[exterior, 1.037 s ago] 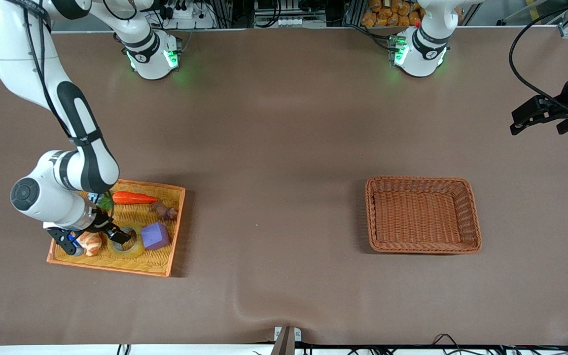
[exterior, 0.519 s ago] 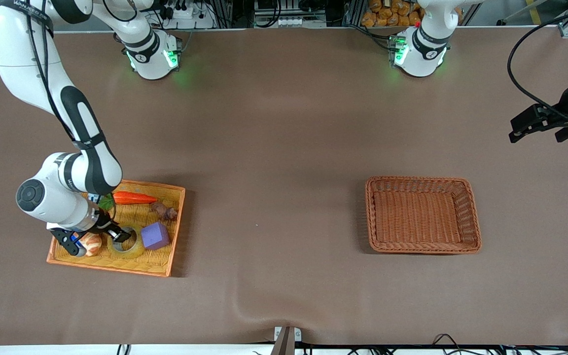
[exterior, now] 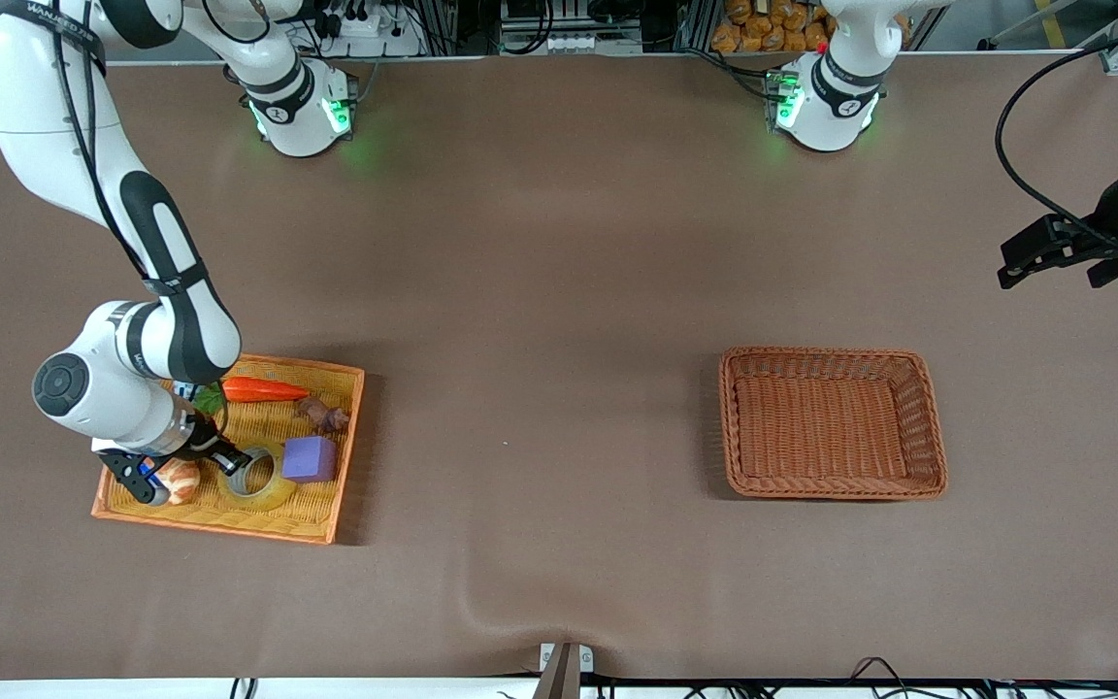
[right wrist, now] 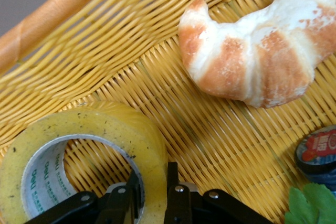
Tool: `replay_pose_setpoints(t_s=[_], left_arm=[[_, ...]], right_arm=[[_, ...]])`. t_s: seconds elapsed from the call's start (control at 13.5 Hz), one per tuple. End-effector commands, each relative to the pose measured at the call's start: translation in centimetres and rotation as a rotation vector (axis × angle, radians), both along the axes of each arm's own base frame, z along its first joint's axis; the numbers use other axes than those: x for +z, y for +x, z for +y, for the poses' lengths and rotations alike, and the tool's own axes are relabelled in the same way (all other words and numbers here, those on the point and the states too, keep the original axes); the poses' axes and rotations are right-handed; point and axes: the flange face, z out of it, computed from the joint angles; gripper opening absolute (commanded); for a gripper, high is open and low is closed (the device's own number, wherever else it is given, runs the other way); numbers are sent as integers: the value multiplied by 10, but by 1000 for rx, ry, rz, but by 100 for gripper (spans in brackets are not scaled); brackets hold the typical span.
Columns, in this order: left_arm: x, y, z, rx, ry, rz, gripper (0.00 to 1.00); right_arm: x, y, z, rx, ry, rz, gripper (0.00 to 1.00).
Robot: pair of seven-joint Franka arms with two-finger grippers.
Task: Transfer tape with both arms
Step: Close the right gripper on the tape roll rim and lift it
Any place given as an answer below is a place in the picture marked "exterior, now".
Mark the black electronics box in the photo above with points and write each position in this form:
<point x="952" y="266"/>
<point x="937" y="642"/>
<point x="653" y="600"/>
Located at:
<point x="549" y="12"/>

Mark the brown table cover cloth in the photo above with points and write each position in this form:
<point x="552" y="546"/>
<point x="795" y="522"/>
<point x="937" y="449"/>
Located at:
<point x="559" y="291"/>

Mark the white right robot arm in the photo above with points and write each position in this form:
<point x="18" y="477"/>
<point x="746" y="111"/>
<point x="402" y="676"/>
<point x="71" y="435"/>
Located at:
<point x="45" y="97"/>

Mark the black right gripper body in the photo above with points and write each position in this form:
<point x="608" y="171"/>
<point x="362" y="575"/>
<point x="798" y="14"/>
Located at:
<point x="201" y="438"/>

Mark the brown wicker basket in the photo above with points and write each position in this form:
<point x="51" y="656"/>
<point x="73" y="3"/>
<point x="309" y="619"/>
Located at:
<point x="831" y="427"/>

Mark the orange-rimmed yellow wicker tray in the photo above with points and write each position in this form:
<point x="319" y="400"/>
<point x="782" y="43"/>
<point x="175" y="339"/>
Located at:
<point x="307" y="515"/>

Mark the small white power strip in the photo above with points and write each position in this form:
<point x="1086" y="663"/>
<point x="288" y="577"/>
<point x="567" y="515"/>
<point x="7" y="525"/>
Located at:
<point x="574" y="44"/>

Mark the brown toy root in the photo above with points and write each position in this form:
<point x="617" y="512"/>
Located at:
<point x="326" y="417"/>

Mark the purple foam cube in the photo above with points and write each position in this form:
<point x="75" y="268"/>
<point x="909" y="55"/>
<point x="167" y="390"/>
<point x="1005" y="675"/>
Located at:
<point x="310" y="459"/>

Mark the orange toy carrot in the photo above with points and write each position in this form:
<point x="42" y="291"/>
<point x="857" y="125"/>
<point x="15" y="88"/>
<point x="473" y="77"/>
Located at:
<point x="263" y="389"/>

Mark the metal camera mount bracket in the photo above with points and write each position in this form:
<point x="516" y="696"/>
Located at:
<point x="567" y="670"/>

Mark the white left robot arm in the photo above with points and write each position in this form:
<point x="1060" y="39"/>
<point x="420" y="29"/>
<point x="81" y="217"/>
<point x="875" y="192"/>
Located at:
<point x="826" y="107"/>

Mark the toy croissant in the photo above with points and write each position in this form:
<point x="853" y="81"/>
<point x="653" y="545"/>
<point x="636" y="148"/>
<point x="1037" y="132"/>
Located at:
<point x="182" y="481"/>

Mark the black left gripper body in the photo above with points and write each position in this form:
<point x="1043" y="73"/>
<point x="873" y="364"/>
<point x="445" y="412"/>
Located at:
<point x="1115" y="211"/>

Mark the orange bread roll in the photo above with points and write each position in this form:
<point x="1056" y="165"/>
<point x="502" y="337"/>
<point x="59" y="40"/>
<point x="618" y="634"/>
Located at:
<point x="726" y="39"/>
<point x="758" y="24"/>
<point x="739" y="8"/>
<point x="794" y="39"/>

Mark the white power strip with plugs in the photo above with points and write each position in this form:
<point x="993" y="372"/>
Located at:
<point x="379" y="44"/>

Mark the yellowish clear packing tape roll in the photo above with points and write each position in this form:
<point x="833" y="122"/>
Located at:
<point x="273" y="497"/>

